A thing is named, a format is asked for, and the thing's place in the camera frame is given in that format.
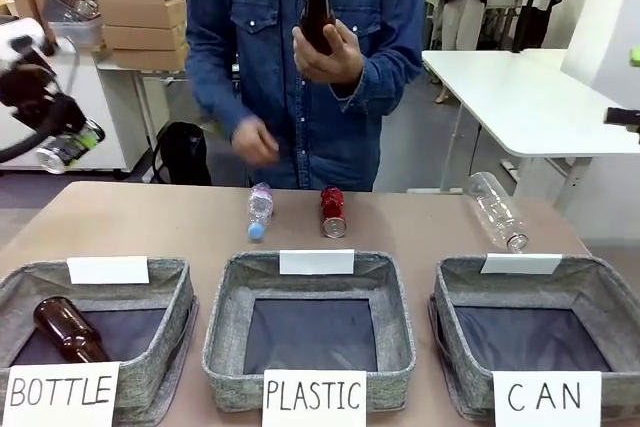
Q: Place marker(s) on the white office table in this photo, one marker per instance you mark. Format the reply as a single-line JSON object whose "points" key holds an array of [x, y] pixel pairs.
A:
{"points": [[515, 97]]}

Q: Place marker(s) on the white BOTTLE paper sign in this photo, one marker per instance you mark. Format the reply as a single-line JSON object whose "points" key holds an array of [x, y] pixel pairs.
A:
{"points": [[60, 394], [107, 270]]}

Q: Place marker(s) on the right gripper black green finger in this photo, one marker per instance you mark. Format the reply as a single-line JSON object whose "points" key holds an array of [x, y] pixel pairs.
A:
{"points": [[622, 117], [636, 55]]}

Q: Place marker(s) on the white panel board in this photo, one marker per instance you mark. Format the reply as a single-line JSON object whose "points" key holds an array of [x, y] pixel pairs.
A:
{"points": [[605, 22]]}

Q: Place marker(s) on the person left forearm denim sleeve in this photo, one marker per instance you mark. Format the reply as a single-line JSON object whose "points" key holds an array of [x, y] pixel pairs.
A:
{"points": [[380, 82]]}

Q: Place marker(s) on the person right hand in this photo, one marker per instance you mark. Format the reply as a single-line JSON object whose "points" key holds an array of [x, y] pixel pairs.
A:
{"points": [[255, 143]]}

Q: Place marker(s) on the black backpack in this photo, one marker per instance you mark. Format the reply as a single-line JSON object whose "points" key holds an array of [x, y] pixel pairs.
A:
{"points": [[182, 154]]}

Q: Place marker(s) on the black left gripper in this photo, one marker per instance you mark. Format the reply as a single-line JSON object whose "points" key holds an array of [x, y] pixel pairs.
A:
{"points": [[55, 109]]}

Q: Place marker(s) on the grey fabric can basket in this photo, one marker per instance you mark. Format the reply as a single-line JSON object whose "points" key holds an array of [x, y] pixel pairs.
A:
{"points": [[615, 307]]}

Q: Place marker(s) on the person left hand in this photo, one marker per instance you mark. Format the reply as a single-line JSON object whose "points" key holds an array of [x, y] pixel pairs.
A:
{"points": [[330, 67]]}

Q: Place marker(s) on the small plastic bottle blue cap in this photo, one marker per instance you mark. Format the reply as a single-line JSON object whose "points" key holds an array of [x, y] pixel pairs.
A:
{"points": [[260, 209]]}

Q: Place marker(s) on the clear plastic bottle dark label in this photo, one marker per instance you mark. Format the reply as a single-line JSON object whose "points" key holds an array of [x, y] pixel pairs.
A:
{"points": [[52, 157]]}

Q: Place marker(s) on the small cardboard box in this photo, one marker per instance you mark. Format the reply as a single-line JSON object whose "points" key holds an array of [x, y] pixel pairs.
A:
{"points": [[30, 7]]}

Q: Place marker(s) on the large clear plastic bottle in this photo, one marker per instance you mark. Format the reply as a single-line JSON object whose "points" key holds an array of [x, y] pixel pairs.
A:
{"points": [[495, 212]]}

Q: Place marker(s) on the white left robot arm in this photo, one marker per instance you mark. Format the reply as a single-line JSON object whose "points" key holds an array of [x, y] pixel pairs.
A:
{"points": [[22, 29]]}

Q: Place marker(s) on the person torso denim shirt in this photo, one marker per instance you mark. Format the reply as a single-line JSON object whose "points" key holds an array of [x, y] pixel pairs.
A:
{"points": [[280, 112]]}

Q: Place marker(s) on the bystander black top beige trousers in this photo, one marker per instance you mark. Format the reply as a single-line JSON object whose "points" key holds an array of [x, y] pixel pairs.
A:
{"points": [[467, 2]]}

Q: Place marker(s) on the grey fabric plastic basket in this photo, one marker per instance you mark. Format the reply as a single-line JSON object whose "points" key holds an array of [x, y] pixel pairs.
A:
{"points": [[230, 307]]}

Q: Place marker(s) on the red metal can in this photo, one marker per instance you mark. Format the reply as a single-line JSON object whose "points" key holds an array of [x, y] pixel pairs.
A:
{"points": [[332, 212]]}

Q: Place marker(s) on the person right forearm denim sleeve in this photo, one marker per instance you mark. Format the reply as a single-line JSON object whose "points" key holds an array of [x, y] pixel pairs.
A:
{"points": [[215, 97]]}

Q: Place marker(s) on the grey fabric bottle basket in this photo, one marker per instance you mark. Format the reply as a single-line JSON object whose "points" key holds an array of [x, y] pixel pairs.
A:
{"points": [[165, 337]]}

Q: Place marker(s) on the brown glass bottle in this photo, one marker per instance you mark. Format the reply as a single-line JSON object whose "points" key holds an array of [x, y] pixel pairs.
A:
{"points": [[67, 332], [316, 12]]}

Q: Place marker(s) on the white cabinet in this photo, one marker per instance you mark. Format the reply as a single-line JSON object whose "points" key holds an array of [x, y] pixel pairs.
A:
{"points": [[115, 117]]}

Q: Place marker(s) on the white PLASTIC paper sign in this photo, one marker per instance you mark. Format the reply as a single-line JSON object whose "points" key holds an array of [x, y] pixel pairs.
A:
{"points": [[314, 397], [316, 262]]}

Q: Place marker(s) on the white CAN paper sign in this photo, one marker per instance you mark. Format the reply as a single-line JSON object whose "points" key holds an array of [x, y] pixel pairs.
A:
{"points": [[521, 264], [546, 397]]}

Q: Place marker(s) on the closed cardboard box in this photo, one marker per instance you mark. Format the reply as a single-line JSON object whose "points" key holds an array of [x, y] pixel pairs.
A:
{"points": [[145, 37], [150, 58]]}

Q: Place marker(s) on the clear plastic storage bin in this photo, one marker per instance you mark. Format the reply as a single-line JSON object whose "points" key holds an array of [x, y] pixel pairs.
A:
{"points": [[75, 12]]}

